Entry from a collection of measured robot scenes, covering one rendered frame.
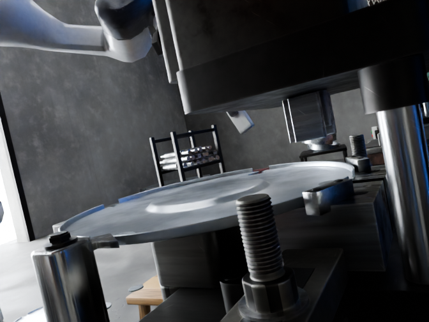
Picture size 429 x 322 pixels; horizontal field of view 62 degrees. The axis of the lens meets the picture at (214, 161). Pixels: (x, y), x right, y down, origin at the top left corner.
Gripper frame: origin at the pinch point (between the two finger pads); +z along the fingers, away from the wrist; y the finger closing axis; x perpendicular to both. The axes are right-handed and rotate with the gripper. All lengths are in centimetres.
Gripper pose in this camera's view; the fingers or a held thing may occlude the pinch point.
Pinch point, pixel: (238, 115)
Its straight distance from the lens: 71.4
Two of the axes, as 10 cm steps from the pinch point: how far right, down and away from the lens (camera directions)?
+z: 5.3, 8.3, -1.6
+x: 6.8, -5.3, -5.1
